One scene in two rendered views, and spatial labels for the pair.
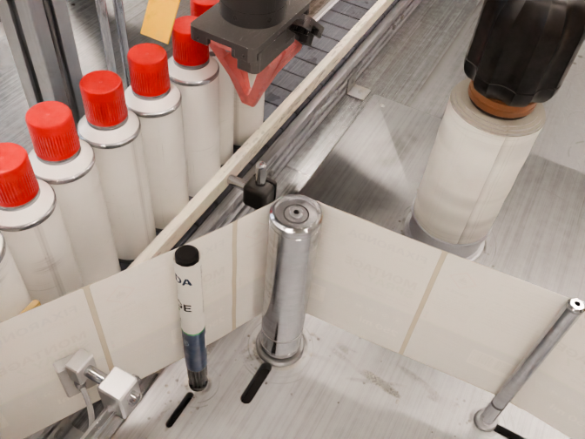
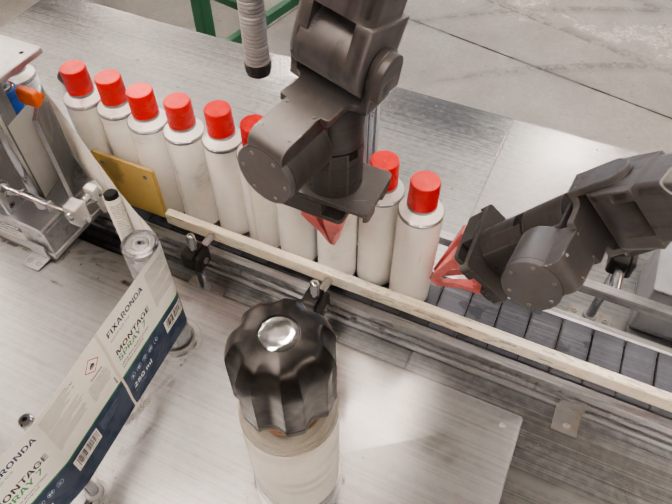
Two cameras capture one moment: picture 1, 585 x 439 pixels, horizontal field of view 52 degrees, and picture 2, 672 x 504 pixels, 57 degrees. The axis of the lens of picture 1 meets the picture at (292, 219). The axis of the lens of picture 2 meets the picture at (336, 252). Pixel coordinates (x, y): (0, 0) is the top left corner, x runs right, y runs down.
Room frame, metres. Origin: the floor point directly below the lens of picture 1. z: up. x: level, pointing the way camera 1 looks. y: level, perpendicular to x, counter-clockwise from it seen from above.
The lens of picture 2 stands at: (0.49, -0.39, 1.54)
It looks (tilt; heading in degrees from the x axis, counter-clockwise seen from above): 51 degrees down; 91
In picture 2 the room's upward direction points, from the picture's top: straight up
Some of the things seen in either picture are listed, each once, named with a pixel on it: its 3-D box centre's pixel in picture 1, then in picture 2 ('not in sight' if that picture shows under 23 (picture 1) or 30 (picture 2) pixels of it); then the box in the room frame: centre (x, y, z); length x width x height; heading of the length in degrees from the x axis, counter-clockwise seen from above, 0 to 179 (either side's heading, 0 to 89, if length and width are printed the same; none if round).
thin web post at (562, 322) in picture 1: (523, 371); (64, 460); (0.23, -0.19, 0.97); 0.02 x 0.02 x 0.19
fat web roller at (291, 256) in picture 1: (286, 287); (160, 295); (0.28, 0.00, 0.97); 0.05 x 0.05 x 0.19
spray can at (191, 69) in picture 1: (194, 114); (337, 217); (0.48, 0.11, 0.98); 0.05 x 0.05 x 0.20
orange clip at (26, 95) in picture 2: not in sight; (31, 94); (0.11, 0.21, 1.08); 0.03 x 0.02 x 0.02; 157
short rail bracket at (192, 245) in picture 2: not in sight; (205, 255); (0.30, 0.12, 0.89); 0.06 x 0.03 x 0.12; 67
